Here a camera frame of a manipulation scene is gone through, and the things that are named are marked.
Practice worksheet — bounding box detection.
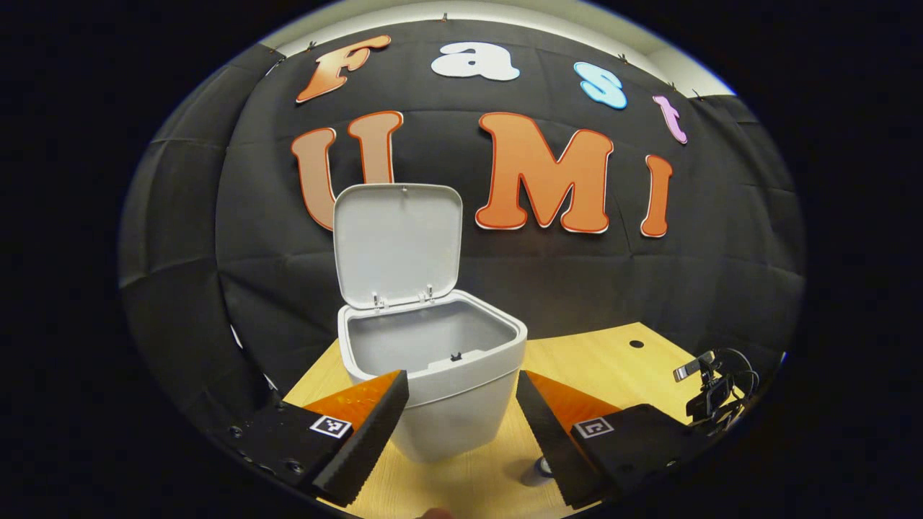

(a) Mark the silver blue pop can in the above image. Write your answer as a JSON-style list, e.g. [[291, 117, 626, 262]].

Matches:
[[521, 456, 555, 487]]

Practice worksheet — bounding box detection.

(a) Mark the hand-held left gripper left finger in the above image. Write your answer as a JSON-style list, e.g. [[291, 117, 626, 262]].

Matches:
[[209, 370, 412, 507]]

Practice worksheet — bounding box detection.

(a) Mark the white desktop garbage bin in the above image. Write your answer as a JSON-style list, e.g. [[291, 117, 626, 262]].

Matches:
[[332, 182, 528, 463]]

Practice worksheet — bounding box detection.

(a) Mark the black backdrop cloth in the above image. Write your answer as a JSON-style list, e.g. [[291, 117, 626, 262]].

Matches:
[[119, 18, 807, 440]]

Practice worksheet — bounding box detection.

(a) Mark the wooden desktop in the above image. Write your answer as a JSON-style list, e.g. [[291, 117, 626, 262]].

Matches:
[[283, 321, 704, 519]]

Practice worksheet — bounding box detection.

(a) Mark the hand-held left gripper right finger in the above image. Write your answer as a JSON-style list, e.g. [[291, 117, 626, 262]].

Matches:
[[515, 370, 722, 510]]

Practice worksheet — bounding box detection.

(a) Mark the black cable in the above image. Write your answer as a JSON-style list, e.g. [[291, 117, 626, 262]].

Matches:
[[710, 348, 759, 433]]

